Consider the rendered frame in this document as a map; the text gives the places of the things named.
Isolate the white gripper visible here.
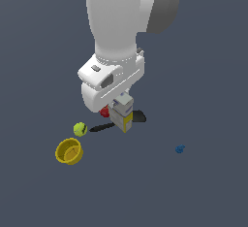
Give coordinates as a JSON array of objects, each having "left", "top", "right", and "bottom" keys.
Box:
[{"left": 80, "top": 66, "right": 145, "bottom": 114}]

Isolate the small red object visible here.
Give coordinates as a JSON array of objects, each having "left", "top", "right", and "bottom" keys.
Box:
[{"left": 99, "top": 106, "right": 111, "bottom": 118}]

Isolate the small blue object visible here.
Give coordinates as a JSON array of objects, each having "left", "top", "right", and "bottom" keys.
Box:
[{"left": 174, "top": 144, "right": 186, "bottom": 154}]

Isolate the thin black marker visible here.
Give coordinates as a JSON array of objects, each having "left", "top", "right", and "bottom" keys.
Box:
[{"left": 89, "top": 122, "right": 116, "bottom": 134}]

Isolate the white and yellow carton box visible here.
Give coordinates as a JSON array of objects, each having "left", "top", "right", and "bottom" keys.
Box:
[{"left": 108, "top": 93, "right": 135, "bottom": 134}]

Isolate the yellow-green tennis ball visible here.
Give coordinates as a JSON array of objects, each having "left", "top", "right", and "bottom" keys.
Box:
[{"left": 73, "top": 121, "right": 88, "bottom": 138}]

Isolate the yellow cup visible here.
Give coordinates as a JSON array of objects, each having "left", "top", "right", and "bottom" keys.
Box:
[{"left": 54, "top": 137, "right": 84, "bottom": 166}]

